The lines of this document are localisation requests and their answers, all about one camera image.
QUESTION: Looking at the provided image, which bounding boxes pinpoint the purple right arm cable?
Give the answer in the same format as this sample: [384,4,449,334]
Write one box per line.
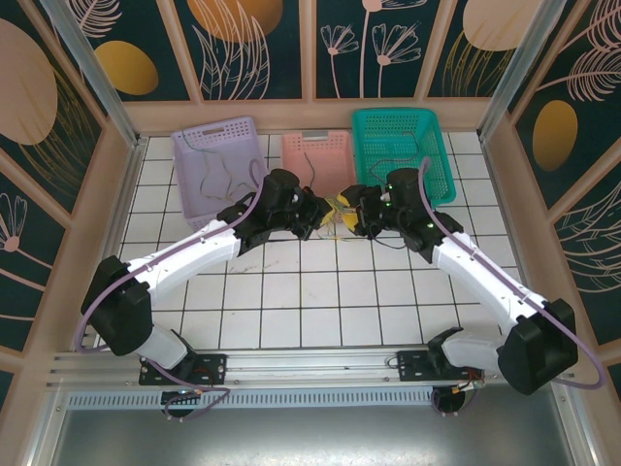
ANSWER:
[416,155,607,419]

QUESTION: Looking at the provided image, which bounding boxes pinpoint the black cable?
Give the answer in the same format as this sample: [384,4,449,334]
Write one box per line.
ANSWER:
[303,150,319,190]

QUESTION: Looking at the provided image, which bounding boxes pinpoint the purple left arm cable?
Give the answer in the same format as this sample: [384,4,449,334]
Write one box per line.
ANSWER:
[77,159,267,423]

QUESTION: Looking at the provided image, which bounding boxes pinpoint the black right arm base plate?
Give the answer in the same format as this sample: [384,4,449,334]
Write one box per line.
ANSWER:
[396,349,486,384]

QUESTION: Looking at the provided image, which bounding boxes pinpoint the lilac perforated plastic basket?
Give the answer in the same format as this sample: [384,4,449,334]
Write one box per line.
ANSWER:
[170,115,271,232]

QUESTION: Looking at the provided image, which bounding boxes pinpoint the teal mesh plastic basket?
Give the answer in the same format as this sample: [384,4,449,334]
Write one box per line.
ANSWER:
[350,106,458,208]

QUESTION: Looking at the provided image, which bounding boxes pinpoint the pink perforated plastic basket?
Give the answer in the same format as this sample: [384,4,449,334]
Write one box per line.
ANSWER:
[280,129,361,217]

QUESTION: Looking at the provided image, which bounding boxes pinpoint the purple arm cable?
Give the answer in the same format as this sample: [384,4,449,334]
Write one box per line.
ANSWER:
[416,155,607,419]
[77,159,267,423]

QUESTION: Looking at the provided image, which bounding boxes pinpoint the grey slotted cable duct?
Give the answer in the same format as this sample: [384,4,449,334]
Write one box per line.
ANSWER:
[65,390,441,413]

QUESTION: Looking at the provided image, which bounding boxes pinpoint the aluminium frame post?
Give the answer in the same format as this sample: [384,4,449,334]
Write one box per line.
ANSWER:
[476,0,572,145]
[41,0,149,150]

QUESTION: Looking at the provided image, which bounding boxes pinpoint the brushed metal sheet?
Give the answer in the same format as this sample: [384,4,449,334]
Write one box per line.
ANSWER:
[28,410,601,466]

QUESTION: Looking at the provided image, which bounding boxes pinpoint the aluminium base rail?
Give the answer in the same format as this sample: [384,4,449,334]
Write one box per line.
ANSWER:
[46,342,578,389]

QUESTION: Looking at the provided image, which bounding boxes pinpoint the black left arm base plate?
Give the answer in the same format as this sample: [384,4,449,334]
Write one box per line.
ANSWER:
[139,352,229,387]

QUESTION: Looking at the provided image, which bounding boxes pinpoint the thin black right gripper wire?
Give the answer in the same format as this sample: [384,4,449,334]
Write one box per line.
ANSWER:
[371,231,412,251]

